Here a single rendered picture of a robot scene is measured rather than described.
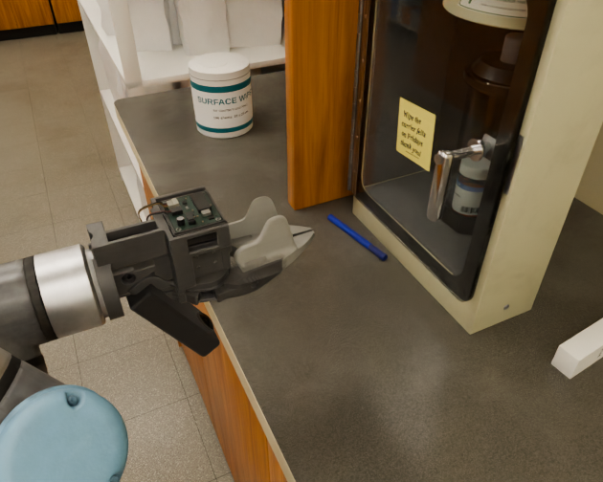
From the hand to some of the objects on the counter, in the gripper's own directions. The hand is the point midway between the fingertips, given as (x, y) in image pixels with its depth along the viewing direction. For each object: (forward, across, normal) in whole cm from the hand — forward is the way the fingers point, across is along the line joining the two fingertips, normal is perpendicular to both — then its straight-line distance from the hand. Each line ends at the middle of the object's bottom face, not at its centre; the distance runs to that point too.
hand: (301, 241), depth 55 cm
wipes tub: (+14, +69, +20) cm, 74 cm away
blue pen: (+20, +20, +20) cm, 34 cm away
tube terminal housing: (+35, +11, +20) cm, 42 cm away
